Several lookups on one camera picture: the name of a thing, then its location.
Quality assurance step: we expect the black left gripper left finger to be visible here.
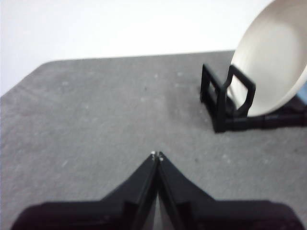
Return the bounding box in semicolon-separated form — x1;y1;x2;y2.
11;150;158;230

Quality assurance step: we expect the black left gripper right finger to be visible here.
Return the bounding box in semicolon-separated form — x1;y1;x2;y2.
157;150;306;230

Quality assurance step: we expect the cream yellow round plate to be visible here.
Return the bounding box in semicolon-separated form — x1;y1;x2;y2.
231;0;307;118

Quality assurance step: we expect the black plate rack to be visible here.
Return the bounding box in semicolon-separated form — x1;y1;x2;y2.
199;62;307;133

